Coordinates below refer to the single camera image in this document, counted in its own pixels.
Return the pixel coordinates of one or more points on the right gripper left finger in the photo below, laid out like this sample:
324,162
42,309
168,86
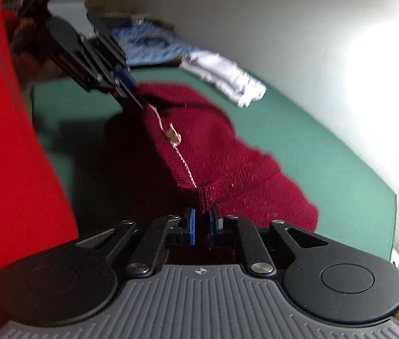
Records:
163,233

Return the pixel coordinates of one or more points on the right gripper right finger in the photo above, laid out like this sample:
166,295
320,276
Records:
243,236

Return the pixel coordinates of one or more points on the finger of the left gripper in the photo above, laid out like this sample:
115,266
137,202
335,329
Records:
128,88

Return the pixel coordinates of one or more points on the dark red knit sweater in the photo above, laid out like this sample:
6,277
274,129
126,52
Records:
211,165

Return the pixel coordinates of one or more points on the person's left hand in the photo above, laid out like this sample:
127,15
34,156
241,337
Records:
29,56

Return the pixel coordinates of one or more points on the blue white patterned cloth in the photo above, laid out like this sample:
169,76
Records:
148,44

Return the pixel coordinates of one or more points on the green felt table mat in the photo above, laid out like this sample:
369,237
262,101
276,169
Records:
356,207

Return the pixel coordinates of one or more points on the folded white garment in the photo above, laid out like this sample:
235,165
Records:
240,87

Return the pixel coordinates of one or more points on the bright red garment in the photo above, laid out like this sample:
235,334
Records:
34,213

